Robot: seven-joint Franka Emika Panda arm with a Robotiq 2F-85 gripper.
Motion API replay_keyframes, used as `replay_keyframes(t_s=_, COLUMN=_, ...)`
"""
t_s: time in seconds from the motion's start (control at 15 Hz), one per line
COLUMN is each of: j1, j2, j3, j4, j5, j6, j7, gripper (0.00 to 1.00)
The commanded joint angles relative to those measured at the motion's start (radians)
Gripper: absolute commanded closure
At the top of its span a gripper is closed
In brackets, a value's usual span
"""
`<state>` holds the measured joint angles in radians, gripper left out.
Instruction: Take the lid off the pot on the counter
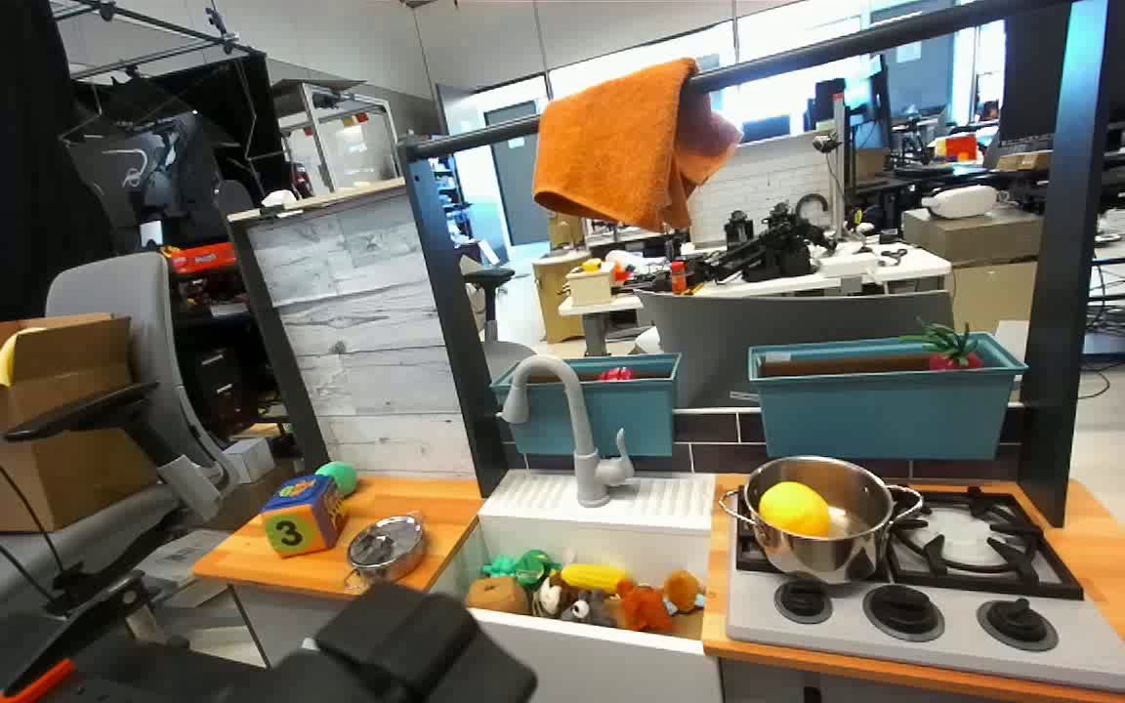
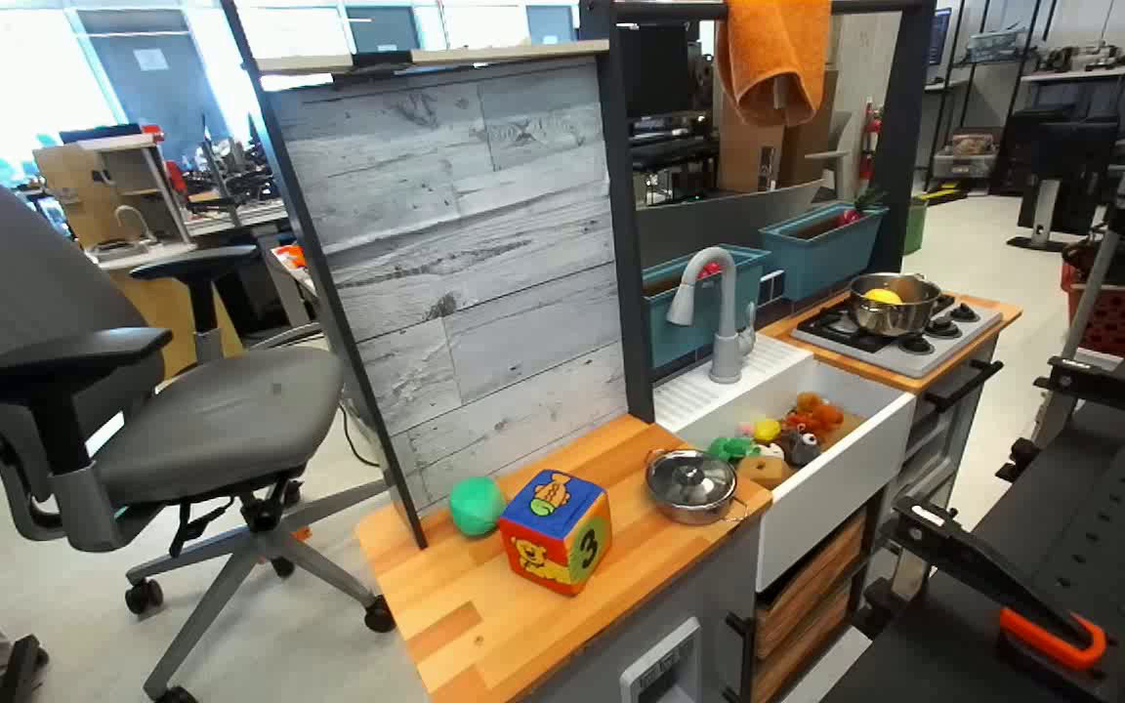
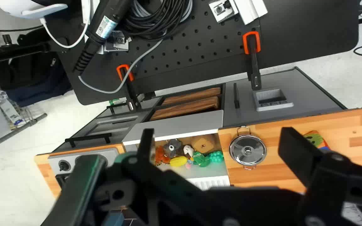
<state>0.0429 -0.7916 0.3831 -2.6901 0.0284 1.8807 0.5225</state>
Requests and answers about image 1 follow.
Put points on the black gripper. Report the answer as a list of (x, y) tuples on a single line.
[(425, 650)]

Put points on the large steel pot on stove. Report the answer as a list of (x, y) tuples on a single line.
[(846, 542)]

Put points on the brown plush bread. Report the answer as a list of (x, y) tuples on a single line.
[(499, 597)]

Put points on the green plush vegetable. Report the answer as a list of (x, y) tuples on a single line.
[(529, 571)]

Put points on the colourful number cube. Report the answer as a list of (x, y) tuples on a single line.
[(301, 517)]

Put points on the green ball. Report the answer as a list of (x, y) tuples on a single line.
[(342, 473)]

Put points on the yellow toy corn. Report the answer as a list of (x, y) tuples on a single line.
[(594, 574)]

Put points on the orange plush toy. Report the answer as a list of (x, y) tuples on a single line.
[(657, 608)]

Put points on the grey toy faucet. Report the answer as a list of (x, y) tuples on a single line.
[(592, 473)]

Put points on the white toy sink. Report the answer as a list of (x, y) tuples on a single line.
[(601, 602)]

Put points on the grey office chair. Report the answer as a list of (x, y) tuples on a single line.
[(199, 473)]

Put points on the left teal planter box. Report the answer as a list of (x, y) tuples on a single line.
[(626, 397)]

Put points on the teal planter box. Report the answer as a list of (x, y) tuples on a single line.
[(626, 397), (885, 401)]

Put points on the grey wood panel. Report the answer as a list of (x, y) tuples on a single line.
[(348, 288)]

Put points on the yellow toy lemon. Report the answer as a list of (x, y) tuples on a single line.
[(796, 504)]

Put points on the right teal planter box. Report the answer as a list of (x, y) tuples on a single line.
[(885, 401)]

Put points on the cardboard box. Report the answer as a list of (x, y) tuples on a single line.
[(66, 479)]

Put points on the orange towel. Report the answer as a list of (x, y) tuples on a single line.
[(630, 150)]

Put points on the grey toy stove top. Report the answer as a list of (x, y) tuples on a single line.
[(969, 582)]

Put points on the red toy tomatoes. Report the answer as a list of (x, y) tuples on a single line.
[(951, 349)]

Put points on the orange handled clamp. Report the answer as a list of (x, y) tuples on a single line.
[(41, 686)]

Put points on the black metal frame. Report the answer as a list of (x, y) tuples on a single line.
[(1058, 324)]

